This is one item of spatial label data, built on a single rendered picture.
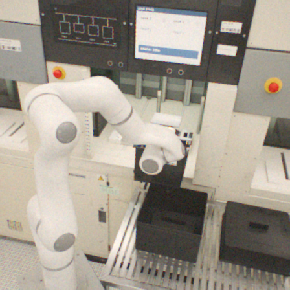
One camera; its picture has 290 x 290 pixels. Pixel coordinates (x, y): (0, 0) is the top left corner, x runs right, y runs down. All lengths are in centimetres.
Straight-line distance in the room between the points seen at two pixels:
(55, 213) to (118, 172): 84
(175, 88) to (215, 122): 102
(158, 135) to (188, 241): 52
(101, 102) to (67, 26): 69
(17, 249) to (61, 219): 159
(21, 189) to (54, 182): 123
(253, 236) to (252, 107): 56
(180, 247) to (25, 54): 112
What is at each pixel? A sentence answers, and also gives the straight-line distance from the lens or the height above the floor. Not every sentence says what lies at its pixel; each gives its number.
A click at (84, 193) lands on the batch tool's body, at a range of 204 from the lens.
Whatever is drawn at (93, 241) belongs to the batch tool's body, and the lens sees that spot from 232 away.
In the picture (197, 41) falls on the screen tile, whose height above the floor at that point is 157.
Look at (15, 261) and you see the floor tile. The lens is 259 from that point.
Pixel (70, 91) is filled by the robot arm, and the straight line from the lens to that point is 97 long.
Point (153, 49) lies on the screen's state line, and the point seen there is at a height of 152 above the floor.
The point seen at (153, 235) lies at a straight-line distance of 146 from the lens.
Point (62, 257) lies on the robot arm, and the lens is 124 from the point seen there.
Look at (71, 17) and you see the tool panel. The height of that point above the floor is 161.
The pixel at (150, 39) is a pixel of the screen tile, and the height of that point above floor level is 156.
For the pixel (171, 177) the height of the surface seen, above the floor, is 105.
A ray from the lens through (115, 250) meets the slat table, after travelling 155.
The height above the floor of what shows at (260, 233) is 86.
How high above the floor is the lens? 196
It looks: 34 degrees down
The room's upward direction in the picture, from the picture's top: 3 degrees clockwise
